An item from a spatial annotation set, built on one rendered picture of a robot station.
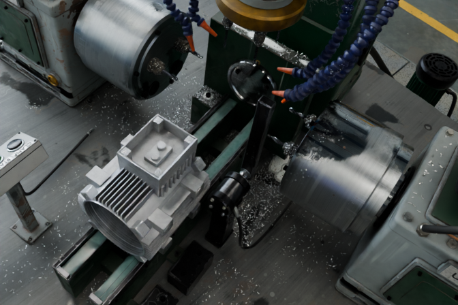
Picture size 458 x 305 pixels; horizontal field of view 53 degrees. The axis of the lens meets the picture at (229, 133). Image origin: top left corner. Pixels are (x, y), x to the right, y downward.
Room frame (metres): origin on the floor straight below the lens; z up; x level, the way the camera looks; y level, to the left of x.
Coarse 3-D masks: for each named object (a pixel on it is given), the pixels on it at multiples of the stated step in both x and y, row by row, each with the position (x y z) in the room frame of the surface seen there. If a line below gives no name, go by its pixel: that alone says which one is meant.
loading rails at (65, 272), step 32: (224, 96) 0.85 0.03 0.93; (192, 128) 0.72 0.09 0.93; (224, 128) 0.79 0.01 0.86; (224, 160) 0.65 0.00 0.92; (192, 224) 0.50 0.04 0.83; (64, 256) 0.33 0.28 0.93; (96, 256) 0.35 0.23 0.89; (128, 256) 0.36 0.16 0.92; (160, 256) 0.39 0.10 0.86; (64, 288) 0.30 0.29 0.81; (128, 288) 0.30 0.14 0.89
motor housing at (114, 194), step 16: (112, 160) 0.49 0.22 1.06; (112, 176) 0.45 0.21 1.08; (128, 176) 0.44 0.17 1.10; (208, 176) 0.51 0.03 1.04; (112, 192) 0.40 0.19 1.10; (128, 192) 0.40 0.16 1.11; (144, 192) 0.42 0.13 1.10; (176, 192) 0.45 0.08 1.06; (96, 208) 0.42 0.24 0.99; (112, 208) 0.37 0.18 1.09; (128, 208) 0.37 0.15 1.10; (144, 208) 0.39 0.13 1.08; (160, 208) 0.41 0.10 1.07; (176, 208) 0.41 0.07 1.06; (192, 208) 0.45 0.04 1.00; (96, 224) 0.39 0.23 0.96; (112, 224) 0.41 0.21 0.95; (128, 224) 0.35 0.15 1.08; (176, 224) 0.40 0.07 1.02; (112, 240) 0.38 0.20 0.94; (128, 240) 0.38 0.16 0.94; (144, 240) 0.34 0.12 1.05; (160, 240) 0.36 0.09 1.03; (144, 256) 0.34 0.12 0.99
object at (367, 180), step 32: (320, 128) 0.60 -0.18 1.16; (352, 128) 0.61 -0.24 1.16; (384, 128) 0.64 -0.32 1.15; (320, 160) 0.55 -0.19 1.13; (352, 160) 0.55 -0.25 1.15; (384, 160) 0.55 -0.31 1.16; (288, 192) 0.52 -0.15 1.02; (320, 192) 0.50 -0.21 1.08; (352, 192) 0.50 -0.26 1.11; (384, 192) 0.50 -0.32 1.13; (352, 224) 0.47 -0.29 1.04
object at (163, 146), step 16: (144, 128) 0.53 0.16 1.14; (160, 128) 0.55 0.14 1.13; (176, 128) 0.55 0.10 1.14; (128, 144) 0.49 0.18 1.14; (144, 144) 0.51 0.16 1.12; (160, 144) 0.50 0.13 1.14; (176, 144) 0.53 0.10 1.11; (192, 144) 0.51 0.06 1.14; (128, 160) 0.45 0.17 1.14; (144, 160) 0.48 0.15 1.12; (160, 160) 0.48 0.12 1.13; (176, 160) 0.47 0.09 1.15; (192, 160) 0.52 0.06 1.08; (144, 176) 0.43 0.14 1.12; (160, 176) 0.43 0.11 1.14; (176, 176) 0.46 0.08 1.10; (160, 192) 0.43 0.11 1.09
